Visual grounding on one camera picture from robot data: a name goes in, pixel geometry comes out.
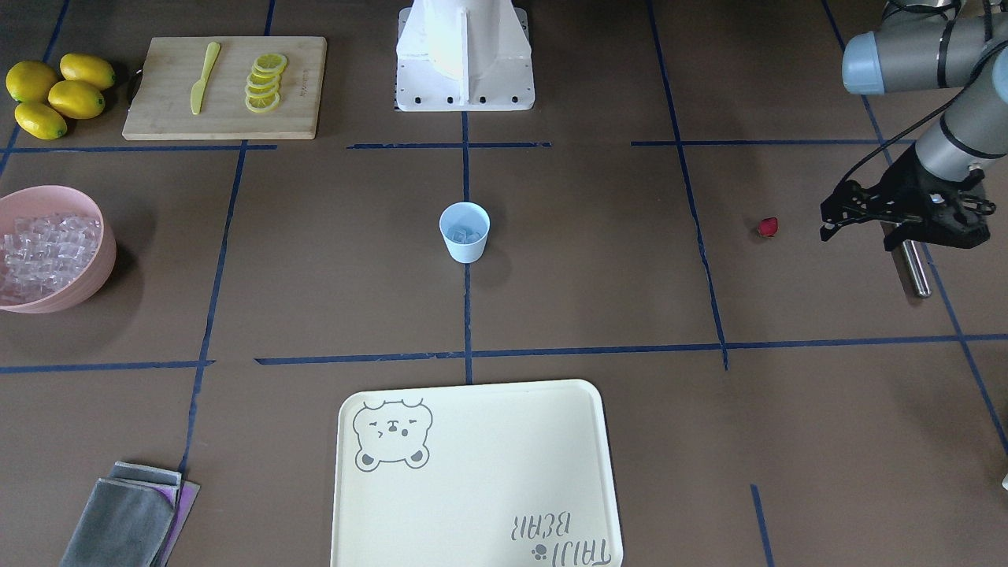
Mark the whole yellow lemon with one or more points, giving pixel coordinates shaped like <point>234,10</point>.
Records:
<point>76,99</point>
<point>40,120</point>
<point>30,81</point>
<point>90,69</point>

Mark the red strawberry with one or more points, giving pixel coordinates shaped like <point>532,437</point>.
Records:
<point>768,227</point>

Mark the light blue plastic cup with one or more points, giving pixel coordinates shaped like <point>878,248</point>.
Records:
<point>465,229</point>

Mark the grey folded cloth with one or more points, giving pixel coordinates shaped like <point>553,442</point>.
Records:
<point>133,517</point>

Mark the yellow plastic knife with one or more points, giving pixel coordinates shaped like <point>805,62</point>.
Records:
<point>198,88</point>

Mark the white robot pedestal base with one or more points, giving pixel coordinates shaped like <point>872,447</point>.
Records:
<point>463,56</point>

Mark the clear ice cubes pile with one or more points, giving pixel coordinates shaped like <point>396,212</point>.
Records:
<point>42,255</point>

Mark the lemon slices row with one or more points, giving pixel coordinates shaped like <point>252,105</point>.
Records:
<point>264,82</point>

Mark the cream bear serving tray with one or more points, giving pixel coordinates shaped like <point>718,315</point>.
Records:
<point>515,474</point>

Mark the wooden cutting board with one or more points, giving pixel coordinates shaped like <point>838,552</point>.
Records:
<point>161,109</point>

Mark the pink bowl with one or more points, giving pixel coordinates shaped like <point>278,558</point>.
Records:
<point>50,199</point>

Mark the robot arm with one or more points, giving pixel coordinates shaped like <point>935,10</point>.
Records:
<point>928,45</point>

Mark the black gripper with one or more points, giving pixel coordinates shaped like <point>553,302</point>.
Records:
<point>906,191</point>

